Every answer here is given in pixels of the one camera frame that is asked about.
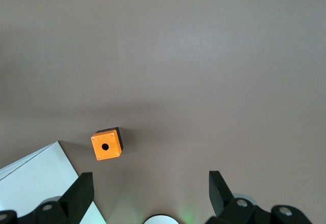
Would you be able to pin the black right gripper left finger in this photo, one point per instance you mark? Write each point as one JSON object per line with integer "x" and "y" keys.
{"x": 74, "y": 198}

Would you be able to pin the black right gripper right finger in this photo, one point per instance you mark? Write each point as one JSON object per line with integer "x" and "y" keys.
{"x": 229, "y": 203}

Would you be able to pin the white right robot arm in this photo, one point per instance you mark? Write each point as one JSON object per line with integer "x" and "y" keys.
{"x": 161, "y": 220}

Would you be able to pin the white drawer cabinet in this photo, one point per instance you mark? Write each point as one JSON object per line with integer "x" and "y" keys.
{"x": 33, "y": 183}

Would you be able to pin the orange box with black base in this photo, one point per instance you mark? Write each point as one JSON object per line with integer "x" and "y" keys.
{"x": 105, "y": 146}

